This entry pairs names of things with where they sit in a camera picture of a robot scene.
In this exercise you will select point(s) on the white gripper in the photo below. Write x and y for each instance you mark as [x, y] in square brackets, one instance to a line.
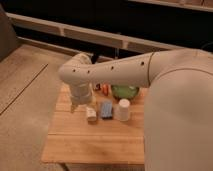
[80, 95]

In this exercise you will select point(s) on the white ceramic cup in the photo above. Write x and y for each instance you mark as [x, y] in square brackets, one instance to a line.
[122, 110]

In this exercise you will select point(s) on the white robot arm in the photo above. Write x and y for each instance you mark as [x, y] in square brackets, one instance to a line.
[178, 108]

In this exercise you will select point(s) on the white cream tube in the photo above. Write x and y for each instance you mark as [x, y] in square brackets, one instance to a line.
[91, 114]

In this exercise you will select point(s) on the dark spice jar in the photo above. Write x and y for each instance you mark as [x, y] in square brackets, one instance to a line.
[97, 87]

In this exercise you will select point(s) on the wooden table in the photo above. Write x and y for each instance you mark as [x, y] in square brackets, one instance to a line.
[72, 139]

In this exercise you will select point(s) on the orange carrot toy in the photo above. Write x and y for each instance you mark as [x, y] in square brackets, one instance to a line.
[105, 89]

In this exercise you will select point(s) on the green bowl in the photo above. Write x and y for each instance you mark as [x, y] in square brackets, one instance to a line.
[124, 92]

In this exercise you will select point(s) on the black object by wall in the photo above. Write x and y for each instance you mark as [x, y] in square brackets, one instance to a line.
[94, 58]

